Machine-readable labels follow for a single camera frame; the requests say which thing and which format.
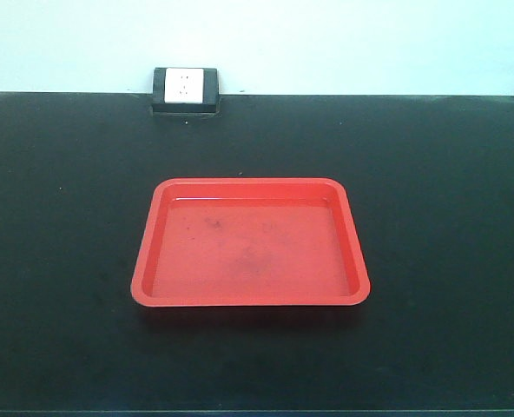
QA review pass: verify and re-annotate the red plastic tray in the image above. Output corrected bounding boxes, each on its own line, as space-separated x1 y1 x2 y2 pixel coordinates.
130 177 371 308

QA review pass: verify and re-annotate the white socket black housing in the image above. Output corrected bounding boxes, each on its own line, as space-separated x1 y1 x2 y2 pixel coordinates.
151 67 221 116

